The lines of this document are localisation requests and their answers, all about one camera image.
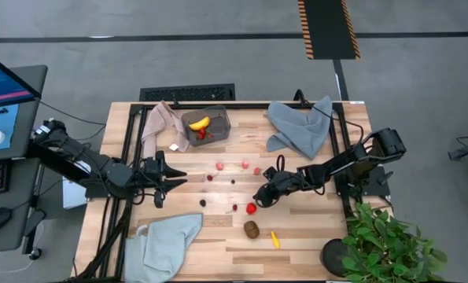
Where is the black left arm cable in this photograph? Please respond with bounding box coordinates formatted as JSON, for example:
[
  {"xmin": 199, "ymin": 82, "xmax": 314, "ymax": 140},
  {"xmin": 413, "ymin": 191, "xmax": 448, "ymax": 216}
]
[{"xmin": 39, "ymin": 100, "xmax": 107, "ymax": 127}]

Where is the grey translucent tupperware container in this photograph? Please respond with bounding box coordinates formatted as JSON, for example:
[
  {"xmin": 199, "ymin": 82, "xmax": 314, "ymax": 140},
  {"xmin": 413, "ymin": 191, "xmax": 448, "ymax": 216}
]
[{"xmin": 181, "ymin": 105, "xmax": 233, "ymax": 149}]

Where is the black clothes hanger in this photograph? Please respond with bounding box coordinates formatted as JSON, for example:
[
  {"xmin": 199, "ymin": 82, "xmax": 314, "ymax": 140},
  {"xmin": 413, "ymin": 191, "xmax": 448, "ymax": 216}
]
[{"xmin": 293, "ymin": 88, "xmax": 367, "ymax": 149}]

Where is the brown toy kiwi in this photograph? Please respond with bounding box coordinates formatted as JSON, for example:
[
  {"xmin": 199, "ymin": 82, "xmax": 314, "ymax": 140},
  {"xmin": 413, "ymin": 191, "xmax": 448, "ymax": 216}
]
[{"xmin": 243, "ymin": 220, "xmax": 260, "ymax": 240}]

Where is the large yellow toy banana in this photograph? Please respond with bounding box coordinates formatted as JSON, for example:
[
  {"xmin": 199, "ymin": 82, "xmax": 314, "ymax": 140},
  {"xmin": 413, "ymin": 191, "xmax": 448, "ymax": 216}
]
[{"xmin": 188, "ymin": 116, "xmax": 212, "ymax": 132}]

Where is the blue-grey cloth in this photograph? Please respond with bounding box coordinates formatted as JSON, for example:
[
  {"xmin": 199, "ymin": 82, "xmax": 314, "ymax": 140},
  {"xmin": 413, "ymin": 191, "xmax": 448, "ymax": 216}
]
[{"xmin": 265, "ymin": 94, "xmax": 333, "ymax": 160}]

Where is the beige pink cloth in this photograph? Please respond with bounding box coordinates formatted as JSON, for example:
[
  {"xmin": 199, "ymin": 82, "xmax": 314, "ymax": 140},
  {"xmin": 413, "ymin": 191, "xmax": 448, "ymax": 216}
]
[{"xmin": 140, "ymin": 100, "xmax": 190, "ymax": 169}]

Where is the white cable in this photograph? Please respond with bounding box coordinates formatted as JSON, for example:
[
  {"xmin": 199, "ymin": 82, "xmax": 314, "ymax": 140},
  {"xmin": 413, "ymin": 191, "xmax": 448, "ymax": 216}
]
[{"xmin": 0, "ymin": 223, "xmax": 42, "ymax": 274}]

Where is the green leafy plant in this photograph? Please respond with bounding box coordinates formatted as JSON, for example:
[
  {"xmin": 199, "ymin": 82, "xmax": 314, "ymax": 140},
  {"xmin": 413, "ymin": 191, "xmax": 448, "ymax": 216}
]
[{"xmin": 341, "ymin": 202, "xmax": 449, "ymax": 283}]

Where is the black mat with orange stripes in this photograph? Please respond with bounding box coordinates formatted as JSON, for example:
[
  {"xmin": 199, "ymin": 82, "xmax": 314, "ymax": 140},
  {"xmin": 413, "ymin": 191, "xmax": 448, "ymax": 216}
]
[{"xmin": 297, "ymin": 0, "xmax": 362, "ymax": 61}]

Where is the black plant pot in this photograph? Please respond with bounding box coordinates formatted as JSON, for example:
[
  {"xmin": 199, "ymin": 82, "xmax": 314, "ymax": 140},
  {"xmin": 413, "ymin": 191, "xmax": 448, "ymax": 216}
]
[{"xmin": 320, "ymin": 237, "xmax": 352, "ymax": 278}]

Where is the pale grey waffle cloth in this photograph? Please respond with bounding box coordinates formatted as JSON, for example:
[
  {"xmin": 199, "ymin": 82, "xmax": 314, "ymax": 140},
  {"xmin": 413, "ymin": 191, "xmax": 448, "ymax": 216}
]
[{"xmin": 123, "ymin": 212, "xmax": 204, "ymax": 283}]

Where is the grey computer desk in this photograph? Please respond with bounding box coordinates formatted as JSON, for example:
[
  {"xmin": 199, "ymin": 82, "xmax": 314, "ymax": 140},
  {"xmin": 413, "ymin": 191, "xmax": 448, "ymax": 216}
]
[{"xmin": 0, "ymin": 64, "xmax": 49, "ymax": 255}]

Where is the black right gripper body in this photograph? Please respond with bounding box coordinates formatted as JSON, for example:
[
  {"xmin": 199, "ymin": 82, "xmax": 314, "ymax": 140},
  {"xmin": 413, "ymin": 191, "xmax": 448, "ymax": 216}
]
[{"xmin": 256, "ymin": 167, "xmax": 300, "ymax": 200}]

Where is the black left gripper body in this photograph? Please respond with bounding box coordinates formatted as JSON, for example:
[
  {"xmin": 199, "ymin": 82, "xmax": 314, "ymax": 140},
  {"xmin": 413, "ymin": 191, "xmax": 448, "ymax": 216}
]
[{"xmin": 138, "ymin": 150, "xmax": 168, "ymax": 209}]

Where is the white box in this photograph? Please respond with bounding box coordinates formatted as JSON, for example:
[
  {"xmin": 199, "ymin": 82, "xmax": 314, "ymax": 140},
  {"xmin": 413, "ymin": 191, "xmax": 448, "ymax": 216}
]
[{"xmin": 62, "ymin": 172, "xmax": 90, "ymax": 210}]

